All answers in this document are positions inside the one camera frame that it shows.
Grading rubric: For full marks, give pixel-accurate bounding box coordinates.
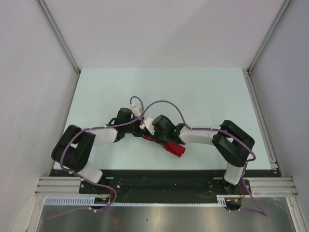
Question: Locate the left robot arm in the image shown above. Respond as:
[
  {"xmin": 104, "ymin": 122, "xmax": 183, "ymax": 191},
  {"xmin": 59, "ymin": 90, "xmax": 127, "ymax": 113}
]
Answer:
[{"xmin": 51, "ymin": 105, "xmax": 142, "ymax": 193}]

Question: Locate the right aluminium frame post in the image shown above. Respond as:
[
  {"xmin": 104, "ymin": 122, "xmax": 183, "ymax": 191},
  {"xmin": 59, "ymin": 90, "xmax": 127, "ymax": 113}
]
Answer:
[{"xmin": 247, "ymin": 0, "xmax": 294, "ymax": 73}]

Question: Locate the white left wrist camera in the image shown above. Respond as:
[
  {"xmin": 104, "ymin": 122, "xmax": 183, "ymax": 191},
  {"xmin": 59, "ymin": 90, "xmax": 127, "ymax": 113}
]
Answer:
[{"xmin": 130, "ymin": 104, "xmax": 142, "ymax": 117}]

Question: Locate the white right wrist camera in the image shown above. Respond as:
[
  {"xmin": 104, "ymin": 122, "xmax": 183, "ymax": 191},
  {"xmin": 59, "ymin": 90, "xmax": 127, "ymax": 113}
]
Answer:
[{"xmin": 140, "ymin": 117, "xmax": 155, "ymax": 135}]

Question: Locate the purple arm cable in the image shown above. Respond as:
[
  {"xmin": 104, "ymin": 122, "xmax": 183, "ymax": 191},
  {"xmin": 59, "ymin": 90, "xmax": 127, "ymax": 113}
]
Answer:
[
  {"xmin": 47, "ymin": 96, "xmax": 145, "ymax": 219},
  {"xmin": 141, "ymin": 100, "xmax": 269, "ymax": 217}
]

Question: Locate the left aluminium frame post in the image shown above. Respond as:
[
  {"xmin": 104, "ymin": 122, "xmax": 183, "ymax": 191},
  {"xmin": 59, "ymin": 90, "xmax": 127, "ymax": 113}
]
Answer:
[{"xmin": 35, "ymin": 0, "xmax": 81, "ymax": 74}]

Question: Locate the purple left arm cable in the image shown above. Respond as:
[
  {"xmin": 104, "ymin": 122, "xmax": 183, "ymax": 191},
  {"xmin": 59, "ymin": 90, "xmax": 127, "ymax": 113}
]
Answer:
[{"xmin": 47, "ymin": 96, "xmax": 145, "ymax": 219}]

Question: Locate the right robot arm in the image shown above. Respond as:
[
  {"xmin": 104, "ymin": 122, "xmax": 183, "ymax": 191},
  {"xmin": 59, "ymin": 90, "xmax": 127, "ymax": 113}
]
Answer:
[{"xmin": 144, "ymin": 115, "xmax": 255, "ymax": 194}]

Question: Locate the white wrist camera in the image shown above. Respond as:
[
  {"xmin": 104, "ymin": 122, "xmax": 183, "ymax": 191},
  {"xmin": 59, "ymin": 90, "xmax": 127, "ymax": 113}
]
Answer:
[
  {"xmin": 130, "ymin": 104, "xmax": 142, "ymax": 117},
  {"xmin": 140, "ymin": 117, "xmax": 155, "ymax": 135}
]

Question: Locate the aluminium frame post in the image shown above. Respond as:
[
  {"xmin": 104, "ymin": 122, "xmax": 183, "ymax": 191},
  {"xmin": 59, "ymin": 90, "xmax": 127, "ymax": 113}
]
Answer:
[
  {"xmin": 247, "ymin": 0, "xmax": 294, "ymax": 73},
  {"xmin": 35, "ymin": 0, "xmax": 81, "ymax": 74}
]

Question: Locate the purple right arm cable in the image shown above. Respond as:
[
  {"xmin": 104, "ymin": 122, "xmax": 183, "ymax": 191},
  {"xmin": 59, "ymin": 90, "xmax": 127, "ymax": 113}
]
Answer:
[{"xmin": 141, "ymin": 100, "xmax": 269, "ymax": 217}]

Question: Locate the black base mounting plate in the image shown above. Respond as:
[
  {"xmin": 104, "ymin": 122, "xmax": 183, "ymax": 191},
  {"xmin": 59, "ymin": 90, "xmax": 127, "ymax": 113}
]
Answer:
[{"xmin": 50, "ymin": 170, "xmax": 279, "ymax": 204}]

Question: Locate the red cloth napkin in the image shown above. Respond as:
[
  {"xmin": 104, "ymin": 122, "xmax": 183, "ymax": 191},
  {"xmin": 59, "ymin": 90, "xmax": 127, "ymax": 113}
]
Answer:
[{"xmin": 142, "ymin": 136, "xmax": 186, "ymax": 158}]

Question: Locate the white slotted cable duct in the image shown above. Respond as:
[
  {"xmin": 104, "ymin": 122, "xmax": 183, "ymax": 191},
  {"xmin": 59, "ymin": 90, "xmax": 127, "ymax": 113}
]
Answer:
[{"xmin": 44, "ymin": 194, "xmax": 244, "ymax": 207}]

